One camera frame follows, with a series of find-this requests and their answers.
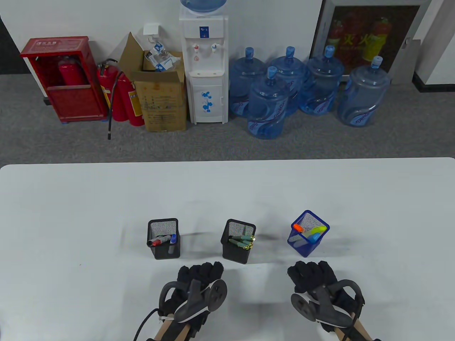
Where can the person's left hand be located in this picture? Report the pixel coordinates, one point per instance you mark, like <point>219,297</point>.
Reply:
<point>199,273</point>

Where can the person's right hand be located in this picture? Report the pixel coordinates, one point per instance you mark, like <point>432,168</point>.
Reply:
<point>312,277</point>

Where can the grey marker blue end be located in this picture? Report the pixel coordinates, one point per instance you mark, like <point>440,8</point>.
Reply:
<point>172,248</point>

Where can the light blue highlighter pen cap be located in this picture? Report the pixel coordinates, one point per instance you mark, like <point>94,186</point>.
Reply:
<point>313,237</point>

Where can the yellow highlighter pen cap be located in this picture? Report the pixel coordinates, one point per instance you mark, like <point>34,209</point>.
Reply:
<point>319,230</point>

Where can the green pens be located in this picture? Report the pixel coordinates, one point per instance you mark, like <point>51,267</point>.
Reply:
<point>237,244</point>

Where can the grey marker red end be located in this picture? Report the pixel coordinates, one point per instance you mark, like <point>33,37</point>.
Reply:
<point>164,239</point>

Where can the orange highlighter pen cap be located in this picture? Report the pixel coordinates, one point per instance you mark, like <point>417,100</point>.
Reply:
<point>298,228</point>

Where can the person's left forearm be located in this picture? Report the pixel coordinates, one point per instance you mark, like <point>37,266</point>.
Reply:
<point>161,330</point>

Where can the person's right forearm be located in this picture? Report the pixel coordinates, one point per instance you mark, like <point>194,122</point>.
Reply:
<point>341,335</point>

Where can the blue mesh pen holder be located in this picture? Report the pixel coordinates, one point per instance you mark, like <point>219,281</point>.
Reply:
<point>305,250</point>

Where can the black mesh pen holder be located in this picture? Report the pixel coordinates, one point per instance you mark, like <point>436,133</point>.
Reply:
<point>234,256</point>
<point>161,253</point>

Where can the black wrist-mounted tracker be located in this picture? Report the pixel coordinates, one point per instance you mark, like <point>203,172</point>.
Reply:
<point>302,305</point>
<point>217,295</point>

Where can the brown cardboard box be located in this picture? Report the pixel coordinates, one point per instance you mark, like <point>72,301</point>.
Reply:
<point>163,106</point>

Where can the blue water jug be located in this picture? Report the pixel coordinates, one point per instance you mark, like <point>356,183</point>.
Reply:
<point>362,96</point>
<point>293,71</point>
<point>266,106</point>
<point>245,78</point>
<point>320,85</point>

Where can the white water dispenser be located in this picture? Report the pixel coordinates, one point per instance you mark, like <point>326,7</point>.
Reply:
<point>206,88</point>

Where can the red fire extinguisher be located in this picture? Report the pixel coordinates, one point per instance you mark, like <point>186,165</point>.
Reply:
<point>124,96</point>
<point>105,80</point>
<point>73,72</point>

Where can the red fire extinguisher cabinet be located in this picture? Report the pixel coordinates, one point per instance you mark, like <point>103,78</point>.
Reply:
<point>74,103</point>

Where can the pile of white-blue packets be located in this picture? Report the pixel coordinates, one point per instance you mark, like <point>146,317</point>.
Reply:
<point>160,62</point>

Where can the glass-door fire cabinet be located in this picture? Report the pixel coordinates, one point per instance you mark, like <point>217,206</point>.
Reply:
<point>355,39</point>

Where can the black double door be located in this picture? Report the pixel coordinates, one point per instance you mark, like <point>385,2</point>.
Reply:
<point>9,64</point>

